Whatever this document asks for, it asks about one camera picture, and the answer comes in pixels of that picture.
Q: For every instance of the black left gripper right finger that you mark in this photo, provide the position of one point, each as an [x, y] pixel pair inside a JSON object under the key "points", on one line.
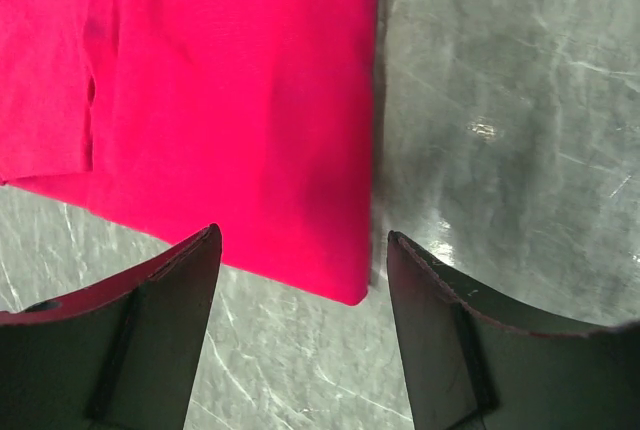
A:
{"points": [[475, 358]]}

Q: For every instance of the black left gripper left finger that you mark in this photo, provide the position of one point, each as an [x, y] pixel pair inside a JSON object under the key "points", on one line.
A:
{"points": [[119, 354]]}

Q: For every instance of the red t shirt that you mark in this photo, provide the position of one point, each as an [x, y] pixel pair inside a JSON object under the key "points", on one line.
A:
{"points": [[166, 116]]}

